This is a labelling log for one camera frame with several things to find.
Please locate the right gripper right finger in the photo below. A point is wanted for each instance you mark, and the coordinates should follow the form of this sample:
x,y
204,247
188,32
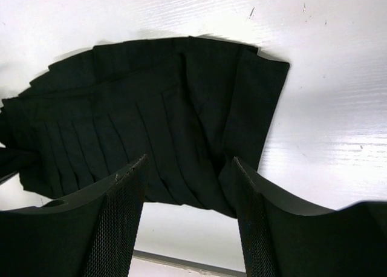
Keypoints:
x,y
284,235

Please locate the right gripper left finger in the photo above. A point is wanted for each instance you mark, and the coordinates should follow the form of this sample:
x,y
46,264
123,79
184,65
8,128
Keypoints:
x,y
90,232

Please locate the black pleated skirt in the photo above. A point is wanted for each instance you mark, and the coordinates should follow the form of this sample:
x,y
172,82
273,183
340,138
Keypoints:
x,y
190,104

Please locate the aluminium table edge rail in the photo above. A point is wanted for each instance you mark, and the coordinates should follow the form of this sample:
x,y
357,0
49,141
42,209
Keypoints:
x,y
185,264

